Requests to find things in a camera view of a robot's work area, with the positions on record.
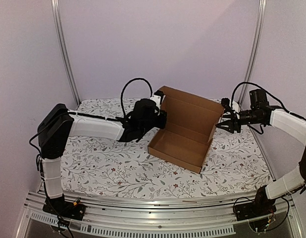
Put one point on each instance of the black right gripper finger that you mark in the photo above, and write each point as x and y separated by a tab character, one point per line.
227	128
228	123

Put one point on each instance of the aluminium front rail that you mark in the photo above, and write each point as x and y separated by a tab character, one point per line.
201	217

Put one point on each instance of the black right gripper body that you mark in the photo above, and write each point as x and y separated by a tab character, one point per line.
233	123

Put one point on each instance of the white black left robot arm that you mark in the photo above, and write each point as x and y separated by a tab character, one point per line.
62	123

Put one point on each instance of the left aluminium frame post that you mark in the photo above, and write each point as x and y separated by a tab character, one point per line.
64	52

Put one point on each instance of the brown cardboard box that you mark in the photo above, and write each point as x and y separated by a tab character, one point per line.
190	126

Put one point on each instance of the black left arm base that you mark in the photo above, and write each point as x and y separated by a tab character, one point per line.
59	206

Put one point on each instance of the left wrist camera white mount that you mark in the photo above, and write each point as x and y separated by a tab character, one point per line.
158	98

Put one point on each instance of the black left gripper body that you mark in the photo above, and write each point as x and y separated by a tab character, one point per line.
161	125

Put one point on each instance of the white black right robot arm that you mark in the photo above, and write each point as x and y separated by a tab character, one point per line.
292	125

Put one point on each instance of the aluminium frame post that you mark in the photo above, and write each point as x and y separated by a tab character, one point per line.
64	52
254	50

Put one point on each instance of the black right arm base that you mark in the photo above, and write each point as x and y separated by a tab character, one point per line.
253	208

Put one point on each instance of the floral white table mat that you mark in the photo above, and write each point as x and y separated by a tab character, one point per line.
100	166

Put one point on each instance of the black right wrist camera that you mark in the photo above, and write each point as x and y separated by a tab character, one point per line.
230	108

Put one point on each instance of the right aluminium frame post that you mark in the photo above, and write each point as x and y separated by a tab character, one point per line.
254	50

